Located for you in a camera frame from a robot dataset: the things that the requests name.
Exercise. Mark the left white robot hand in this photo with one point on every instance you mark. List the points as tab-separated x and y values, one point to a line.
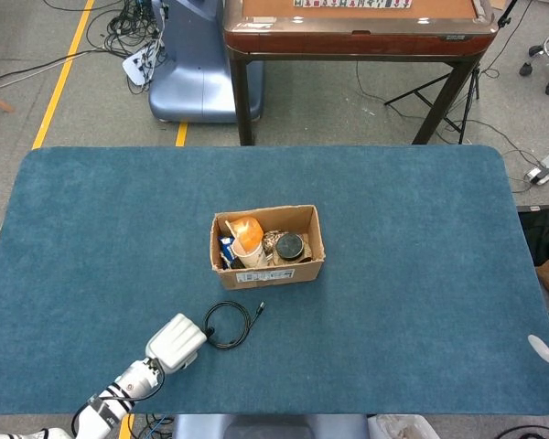
176	340

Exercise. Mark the open cardboard box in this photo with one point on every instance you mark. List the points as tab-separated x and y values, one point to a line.
265	278

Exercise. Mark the blue snack packet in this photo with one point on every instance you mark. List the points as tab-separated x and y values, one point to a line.
226	249

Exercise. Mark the white paper cup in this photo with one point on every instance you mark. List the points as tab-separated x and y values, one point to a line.
252	259

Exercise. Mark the grey-blue robot torso base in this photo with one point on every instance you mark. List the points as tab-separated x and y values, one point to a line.
270	427

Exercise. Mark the speckled brown packet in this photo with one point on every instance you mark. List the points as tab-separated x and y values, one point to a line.
270	242

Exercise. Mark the black round lid jar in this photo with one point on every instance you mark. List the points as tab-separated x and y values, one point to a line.
289	247

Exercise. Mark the teal blue table mat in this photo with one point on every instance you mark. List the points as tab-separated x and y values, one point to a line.
393	274

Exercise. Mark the white plastic bag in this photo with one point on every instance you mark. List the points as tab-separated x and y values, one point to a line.
402	427

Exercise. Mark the brown mahjong table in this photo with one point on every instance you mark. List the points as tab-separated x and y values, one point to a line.
361	41

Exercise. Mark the black tripod stand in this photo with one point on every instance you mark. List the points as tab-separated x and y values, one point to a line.
462	103

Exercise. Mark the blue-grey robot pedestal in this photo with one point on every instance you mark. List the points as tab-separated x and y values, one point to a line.
196	82

